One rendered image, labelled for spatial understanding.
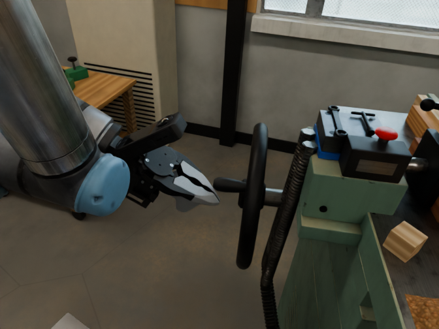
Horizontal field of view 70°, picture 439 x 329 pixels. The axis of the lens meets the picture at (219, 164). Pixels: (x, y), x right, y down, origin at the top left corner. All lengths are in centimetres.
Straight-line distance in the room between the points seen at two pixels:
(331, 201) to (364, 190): 5
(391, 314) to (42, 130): 43
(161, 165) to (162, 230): 116
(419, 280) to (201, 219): 132
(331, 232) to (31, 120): 43
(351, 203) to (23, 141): 43
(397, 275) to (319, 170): 17
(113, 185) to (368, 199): 36
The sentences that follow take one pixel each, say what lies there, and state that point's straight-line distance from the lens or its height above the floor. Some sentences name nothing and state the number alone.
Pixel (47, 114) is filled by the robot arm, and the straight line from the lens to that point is 32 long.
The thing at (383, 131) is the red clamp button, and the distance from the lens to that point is 49.
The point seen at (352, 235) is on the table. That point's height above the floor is 87.
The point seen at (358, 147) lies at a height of 101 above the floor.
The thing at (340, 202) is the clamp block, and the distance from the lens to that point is 52.
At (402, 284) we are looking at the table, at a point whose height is 90.
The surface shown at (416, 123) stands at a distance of 80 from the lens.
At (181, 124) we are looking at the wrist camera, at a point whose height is 101.
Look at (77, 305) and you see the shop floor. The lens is 150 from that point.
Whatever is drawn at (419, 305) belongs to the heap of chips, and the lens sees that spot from 45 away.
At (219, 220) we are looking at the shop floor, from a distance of 169.
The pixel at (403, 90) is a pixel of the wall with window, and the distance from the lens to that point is 208.
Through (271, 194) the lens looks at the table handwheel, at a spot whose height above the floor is 83.
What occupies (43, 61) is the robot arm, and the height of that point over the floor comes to 115.
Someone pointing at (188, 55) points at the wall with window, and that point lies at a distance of 212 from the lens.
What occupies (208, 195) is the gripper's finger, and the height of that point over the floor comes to 89.
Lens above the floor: 124
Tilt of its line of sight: 37 degrees down
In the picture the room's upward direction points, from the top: 4 degrees clockwise
